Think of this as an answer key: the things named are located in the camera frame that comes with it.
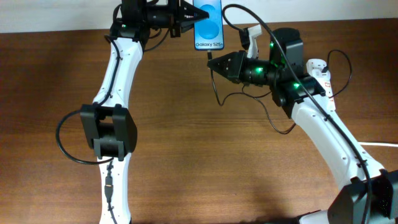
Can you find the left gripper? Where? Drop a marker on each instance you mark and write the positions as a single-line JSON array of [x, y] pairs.
[[178, 21]]

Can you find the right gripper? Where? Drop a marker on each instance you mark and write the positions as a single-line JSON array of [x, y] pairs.
[[239, 71]]

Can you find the blue Galaxy smartphone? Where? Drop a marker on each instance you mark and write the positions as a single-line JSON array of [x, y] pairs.
[[208, 33]]

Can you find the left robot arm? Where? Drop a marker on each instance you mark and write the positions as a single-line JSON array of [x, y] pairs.
[[108, 125]]

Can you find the white USB charger plug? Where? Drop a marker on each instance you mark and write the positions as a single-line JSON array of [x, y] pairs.
[[319, 75]]

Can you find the white power strip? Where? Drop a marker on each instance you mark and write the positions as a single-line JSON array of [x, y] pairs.
[[321, 64]]

